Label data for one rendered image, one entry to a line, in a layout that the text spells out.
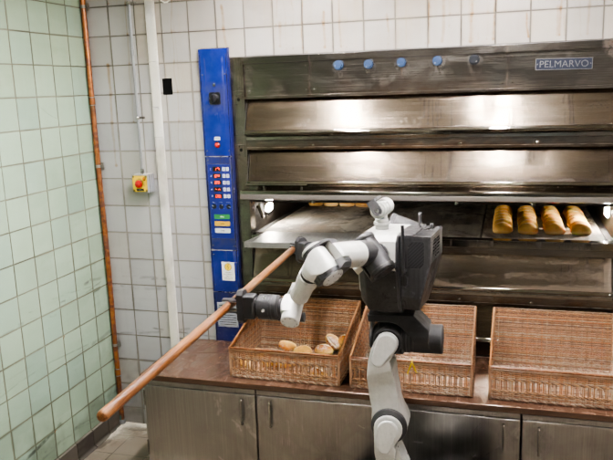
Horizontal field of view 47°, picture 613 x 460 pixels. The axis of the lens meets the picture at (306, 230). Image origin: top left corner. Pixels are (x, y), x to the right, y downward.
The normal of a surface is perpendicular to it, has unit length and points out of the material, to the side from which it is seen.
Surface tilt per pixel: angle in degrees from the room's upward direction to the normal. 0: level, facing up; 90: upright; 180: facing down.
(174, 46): 90
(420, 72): 90
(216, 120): 90
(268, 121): 70
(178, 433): 90
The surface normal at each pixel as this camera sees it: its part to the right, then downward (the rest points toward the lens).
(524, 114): -0.27, -0.14
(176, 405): -0.28, 0.21
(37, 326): 0.96, 0.02
